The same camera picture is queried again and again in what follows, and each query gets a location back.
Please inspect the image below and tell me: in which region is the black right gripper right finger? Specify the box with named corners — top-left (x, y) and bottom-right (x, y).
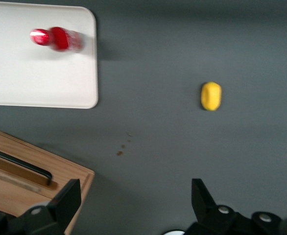
top-left (184, 178), bottom-right (257, 235)

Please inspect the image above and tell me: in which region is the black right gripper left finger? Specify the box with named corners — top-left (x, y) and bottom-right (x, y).
top-left (8, 178), bottom-right (82, 235)

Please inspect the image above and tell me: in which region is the red coke bottle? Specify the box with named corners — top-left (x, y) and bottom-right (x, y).
top-left (29, 26), bottom-right (84, 53)

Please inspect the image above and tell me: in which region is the cream rectangular tray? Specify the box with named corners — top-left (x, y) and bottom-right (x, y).
top-left (0, 4), bottom-right (99, 110)

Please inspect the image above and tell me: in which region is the wooden two-drawer cabinet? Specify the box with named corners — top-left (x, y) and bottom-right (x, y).
top-left (0, 130), bottom-right (96, 235)

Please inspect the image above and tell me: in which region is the yellow lemon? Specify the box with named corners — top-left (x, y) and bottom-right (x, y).
top-left (200, 81), bottom-right (223, 112)

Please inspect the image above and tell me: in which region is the black drawer handle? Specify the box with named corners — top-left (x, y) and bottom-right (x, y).
top-left (0, 150), bottom-right (53, 186)

